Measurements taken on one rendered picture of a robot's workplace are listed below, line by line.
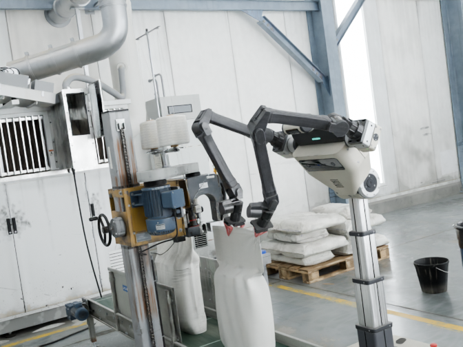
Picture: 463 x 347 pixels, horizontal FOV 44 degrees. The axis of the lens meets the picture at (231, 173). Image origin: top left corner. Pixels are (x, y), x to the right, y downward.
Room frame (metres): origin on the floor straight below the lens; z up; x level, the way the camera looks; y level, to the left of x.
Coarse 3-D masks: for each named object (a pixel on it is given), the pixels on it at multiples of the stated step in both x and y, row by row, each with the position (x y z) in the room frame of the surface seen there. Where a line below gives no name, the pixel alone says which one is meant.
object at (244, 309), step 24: (216, 240) 3.23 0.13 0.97; (240, 240) 2.95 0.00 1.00; (240, 264) 2.98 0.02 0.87; (216, 288) 3.10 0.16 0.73; (240, 288) 2.89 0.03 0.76; (264, 288) 2.89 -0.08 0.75; (216, 312) 3.16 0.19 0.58; (240, 312) 2.89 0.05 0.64; (264, 312) 2.87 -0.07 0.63; (240, 336) 2.93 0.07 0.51; (264, 336) 2.86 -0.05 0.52
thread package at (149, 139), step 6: (150, 120) 3.27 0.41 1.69; (144, 126) 3.25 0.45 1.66; (150, 126) 3.24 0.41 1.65; (144, 132) 3.25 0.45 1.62; (150, 132) 3.24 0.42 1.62; (156, 132) 3.25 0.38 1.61; (144, 138) 3.25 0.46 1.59; (150, 138) 3.23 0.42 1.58; (156, 138) 3.24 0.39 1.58; (144, 144) 3.25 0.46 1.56; (150, 144) 3.23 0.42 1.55; (156, 144) 3.24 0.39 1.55
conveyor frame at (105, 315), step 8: (88, 304) 4.63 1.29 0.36; (96, 304) 4.39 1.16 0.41; (96, 312) 4.47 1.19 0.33; (104, 312) 4.31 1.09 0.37; (112, 312) 4.10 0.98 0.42; (208, 312) 3.84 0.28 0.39; (104, 320) 4.33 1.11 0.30; (112, 320) 4.17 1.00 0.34; (120, 320) 4.03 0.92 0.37; (128, 320) 3.84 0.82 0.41; (112, 328) 4.14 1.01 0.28; (128, 328) 3.91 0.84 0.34; (128, 336) 3.89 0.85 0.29; (280, 336) 3.15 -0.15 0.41; (288, 336) 3.09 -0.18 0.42; (168, 344) 3.36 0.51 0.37; (176, 344) 3.22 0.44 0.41; (288, 344) 3.09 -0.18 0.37; (296, 344) 3.03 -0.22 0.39; (304, 344) 2.97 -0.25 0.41; (312, 344) 2.92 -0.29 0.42
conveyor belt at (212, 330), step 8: (104, 304) 4.49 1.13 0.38; (112, 304) 4.46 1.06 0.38; (208, 320) 3.70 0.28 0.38; (216, 320) 3.68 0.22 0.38; (208, 328) 3.53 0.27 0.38; (216, 328) 3.51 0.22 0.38; (184, 336) 3.45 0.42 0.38; (192, 336) 3.43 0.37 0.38; (200, 336) 3.41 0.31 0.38; (208, 336) 3.39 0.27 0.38; (216, 336) 3.37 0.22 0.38; (184, 344) 3.30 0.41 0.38; (192, 344) 3.28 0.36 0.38; (200, 344) 3.27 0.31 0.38; (208, 344) 3.25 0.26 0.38; (216, 344) 3.23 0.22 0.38; (280, 344) 3.09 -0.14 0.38
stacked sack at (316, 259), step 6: (324, 252) 5.98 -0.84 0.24; (330, 252) 6.01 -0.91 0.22; (276, 258) 6.20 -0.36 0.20; (282, 258) 6.11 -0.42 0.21; (288, 258) 6.03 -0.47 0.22; (294, 258) 5.95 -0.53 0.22; (306, 258) 5.85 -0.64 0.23; (312, 258) 5.87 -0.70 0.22; (318, 258) 5.90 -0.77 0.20; (324, 258) 5.94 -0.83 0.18; (330, 258) 5.99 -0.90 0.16; (300, 264) 5.87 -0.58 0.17; (306, 264) 5.81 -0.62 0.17; (312, 264) 5.86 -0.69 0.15
